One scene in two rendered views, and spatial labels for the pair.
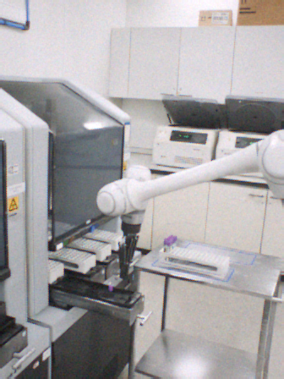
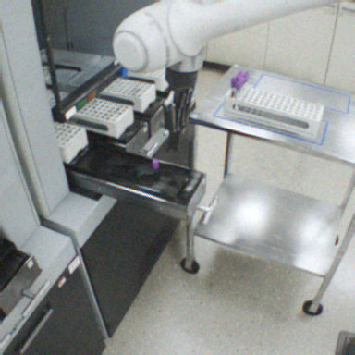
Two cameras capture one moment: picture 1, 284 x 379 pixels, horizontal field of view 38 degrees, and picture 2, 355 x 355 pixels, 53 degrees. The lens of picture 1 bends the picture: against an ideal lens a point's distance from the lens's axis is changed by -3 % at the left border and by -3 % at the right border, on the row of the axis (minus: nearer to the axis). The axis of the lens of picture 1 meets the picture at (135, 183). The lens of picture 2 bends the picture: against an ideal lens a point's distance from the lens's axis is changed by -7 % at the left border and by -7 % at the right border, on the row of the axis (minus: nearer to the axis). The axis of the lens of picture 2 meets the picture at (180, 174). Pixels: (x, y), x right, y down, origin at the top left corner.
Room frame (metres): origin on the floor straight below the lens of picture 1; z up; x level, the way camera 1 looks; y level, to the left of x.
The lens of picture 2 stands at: (0.71, 0.00, 1.45)
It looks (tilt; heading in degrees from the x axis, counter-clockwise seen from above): 41 degrees down; 1
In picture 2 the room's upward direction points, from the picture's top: straight up
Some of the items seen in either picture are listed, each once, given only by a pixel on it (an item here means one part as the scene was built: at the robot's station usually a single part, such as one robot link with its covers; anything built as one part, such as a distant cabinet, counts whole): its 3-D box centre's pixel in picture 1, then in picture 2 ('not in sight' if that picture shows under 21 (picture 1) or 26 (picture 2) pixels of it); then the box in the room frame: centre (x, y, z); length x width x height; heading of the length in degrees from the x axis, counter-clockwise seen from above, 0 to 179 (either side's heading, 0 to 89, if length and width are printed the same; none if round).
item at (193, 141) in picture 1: (191, 131); not in sight; (4.02, -0.51, 1.22); 0.62 x 0.56 x 0.64; 156
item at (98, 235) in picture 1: (94, 238); (132, 73); (2.00, 0.19, 0.83); 0.30 x 0.10 x 0.06; 67
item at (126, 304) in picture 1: (64, 288); (90, 165); (1.53, 0.26, 0.78); 0.73 x 0.14 x 0.09; 67
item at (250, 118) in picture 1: (253, 134); not in sight; (3.80, -1.05, 1.24); 0.62 x 0.56 x 0.69; 158
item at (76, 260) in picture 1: (61, 258); (84, 114); (1.71, 0.31, 0.83); 0.30 x 0.10 x 0.06; 67
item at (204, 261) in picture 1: (193, 260); (273, 110); (1.72, -0.27, 0.85); 0.30 x 0.10 x 0.06; 65
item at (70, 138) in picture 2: (27, 266); (38, 136); (1.60, 0.43, 0.83); 0.30 x 0.10 x 0.06; 67
